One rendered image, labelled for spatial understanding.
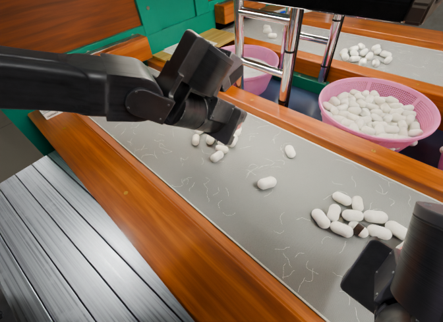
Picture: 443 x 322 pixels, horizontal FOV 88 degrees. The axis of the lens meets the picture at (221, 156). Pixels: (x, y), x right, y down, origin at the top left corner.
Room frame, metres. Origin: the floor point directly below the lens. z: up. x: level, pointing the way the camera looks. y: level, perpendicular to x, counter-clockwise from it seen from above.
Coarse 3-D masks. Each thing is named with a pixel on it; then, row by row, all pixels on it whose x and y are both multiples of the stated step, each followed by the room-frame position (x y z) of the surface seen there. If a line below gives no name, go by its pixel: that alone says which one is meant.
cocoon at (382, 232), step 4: (368, 228) 0.15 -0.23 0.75; (372, 228) 0.15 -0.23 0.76; (376, 228) 0.15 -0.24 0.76; (380, 228) 0.15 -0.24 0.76; (384, 228) 0.14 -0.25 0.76; (372, 232) 0.14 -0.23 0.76; (376, 232) 0.14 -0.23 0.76; (380, 232) 0.14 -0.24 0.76; (384, 232) 0.14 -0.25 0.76; (388, 232) 0.14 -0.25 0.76; (380, 236) 0.14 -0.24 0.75; (384, 236) 0.13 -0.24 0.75; (388, 236) 0.13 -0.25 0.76
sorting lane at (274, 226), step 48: (144, 144) 0.43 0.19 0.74; (192, 144) 0.41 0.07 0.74; (240, 144) 0.39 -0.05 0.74; (288, 144) 0.37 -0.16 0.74; (192, 192) 0.27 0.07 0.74; (240, 192) 0.26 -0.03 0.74; (288, 192) 0.24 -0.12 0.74; (384, 192) 0.22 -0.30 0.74; (240, 240) 0.16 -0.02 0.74; (288, 240) 0.15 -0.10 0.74; (336, 240) 0.14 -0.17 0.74; (384, 240) 0.13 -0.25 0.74; (288, 288) 0.08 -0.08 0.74; (336, 288) 0.07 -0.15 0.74
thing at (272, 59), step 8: (224, 48) 0.90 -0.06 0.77; (232, 48) 0.90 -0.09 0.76; (248, 48) 0.89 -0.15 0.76; (256, 48) 0.88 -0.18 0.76; (264, 48) 0.86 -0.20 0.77; (264, 56) 0.84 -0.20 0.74; (272, 56) 0.81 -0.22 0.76; (272, 64) 0.78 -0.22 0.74; (256, 80) 0.66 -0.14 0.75; (264, 80) 0.68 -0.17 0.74; (248, 88) 0.66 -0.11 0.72; (256, 88) 0.68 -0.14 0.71; (264, 88) 0.71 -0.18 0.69
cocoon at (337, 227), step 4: (332, 224) 0.16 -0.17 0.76; (336, 224) 0.16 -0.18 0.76; (340, 224) 0.16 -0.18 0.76; (344, 224) 0.16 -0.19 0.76; (332, 228) 0.16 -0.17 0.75; (336, 228) 0.15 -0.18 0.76; (340, 228) 0.15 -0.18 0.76; (344, 228) 0.15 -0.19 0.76; (348, 228) 0.15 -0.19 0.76; (352, 228) 0.15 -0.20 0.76; (336, 232) 0.15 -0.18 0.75; (340, 232) 0.15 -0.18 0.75; (344, 232) 0.15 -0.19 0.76; (348, 232) 0.15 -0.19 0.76; (352, 232) 0.15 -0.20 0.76; (344, 236) 0.14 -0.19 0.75; (348, 236) 0.14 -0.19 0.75
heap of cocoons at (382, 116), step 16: (352, 96) 0.55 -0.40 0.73; (368, 96) 0.52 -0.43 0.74; (336, 112) 0.47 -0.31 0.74; (352, 112) 0.47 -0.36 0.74; (368, 112) 0.46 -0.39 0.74; (384, 112) 0.46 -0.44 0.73; (400, 112) 0.45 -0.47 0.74; (352, 128) 0.40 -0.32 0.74; (368, 128) 0.40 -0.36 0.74; (384, 128) 0.39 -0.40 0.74; (400, 128) 0.39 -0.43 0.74; (416, 128) 0.38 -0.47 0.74; (416, 144) 0.35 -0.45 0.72
